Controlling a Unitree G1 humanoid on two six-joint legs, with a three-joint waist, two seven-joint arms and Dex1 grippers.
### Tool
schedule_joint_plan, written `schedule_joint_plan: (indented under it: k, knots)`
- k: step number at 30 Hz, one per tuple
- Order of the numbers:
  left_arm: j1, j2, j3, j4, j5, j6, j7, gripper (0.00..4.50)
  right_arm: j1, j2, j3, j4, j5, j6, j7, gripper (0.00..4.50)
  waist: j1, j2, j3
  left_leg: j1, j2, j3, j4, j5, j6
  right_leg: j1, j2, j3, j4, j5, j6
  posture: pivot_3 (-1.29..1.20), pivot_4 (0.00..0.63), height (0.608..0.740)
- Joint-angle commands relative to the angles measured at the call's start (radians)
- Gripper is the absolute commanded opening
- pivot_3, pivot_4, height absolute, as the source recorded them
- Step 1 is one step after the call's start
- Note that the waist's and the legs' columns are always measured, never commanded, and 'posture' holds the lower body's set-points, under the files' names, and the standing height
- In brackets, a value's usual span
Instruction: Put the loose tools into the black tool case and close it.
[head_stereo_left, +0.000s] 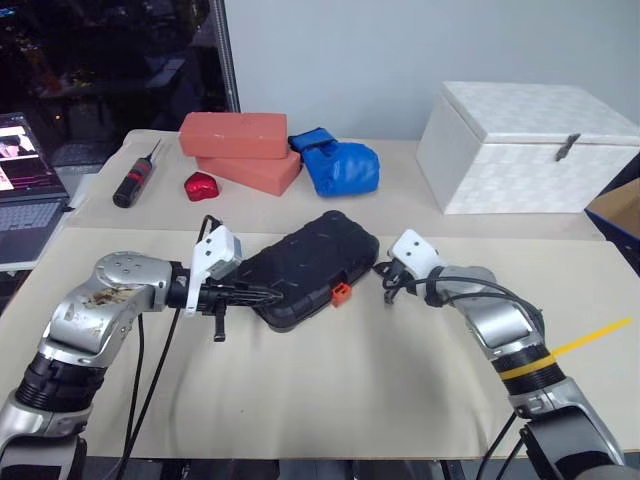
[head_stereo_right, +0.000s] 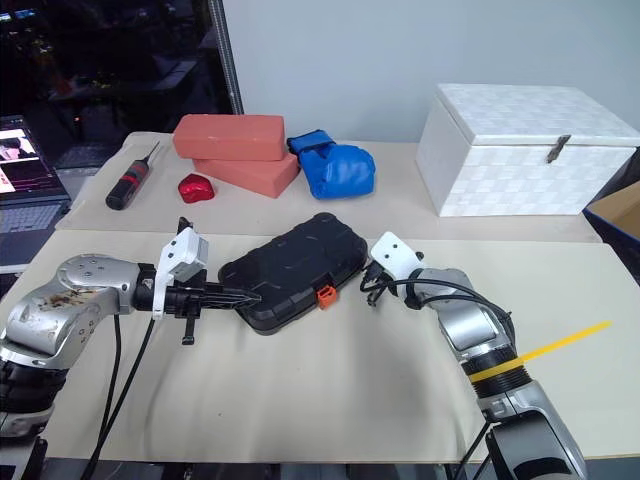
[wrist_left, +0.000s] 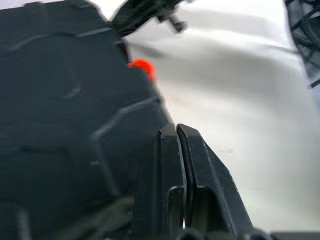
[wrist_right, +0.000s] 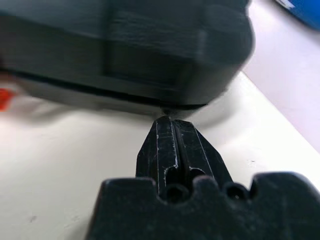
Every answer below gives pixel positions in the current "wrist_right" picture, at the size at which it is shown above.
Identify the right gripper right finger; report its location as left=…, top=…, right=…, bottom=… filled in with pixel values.
left=174, top=119, right=235, bottom=188

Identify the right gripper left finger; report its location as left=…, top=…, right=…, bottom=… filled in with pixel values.
left=136, top=117, right=180, bottom=193

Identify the blue bag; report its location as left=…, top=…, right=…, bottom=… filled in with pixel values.
left=273, top=0, right=320, bottom=32

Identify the black tool case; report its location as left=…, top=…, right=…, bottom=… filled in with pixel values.
left=0, top=0, right=256, bottom=113

